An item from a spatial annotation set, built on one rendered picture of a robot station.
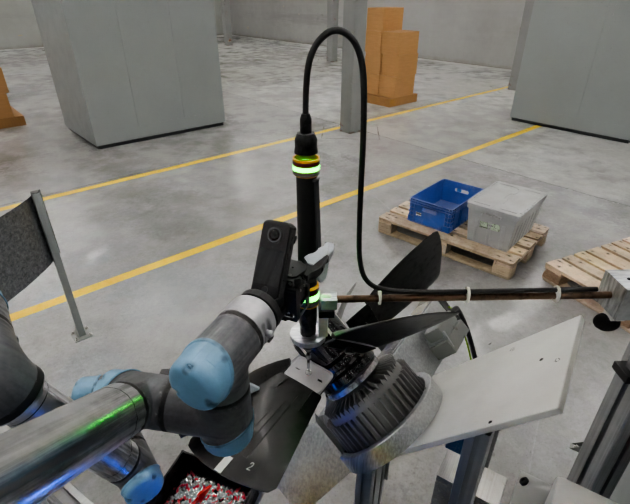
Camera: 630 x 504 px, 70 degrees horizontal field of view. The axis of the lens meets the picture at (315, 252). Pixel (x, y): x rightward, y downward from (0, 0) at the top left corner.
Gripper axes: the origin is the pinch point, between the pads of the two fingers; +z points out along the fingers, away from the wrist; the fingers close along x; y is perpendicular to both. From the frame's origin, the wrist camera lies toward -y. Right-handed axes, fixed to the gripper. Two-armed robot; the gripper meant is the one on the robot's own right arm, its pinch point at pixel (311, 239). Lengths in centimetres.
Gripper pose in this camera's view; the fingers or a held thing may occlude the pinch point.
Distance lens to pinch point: 80.2
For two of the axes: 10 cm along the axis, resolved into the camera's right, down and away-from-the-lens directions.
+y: 0.0, 8.6, 5.1
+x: 9.2, 2.0, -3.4
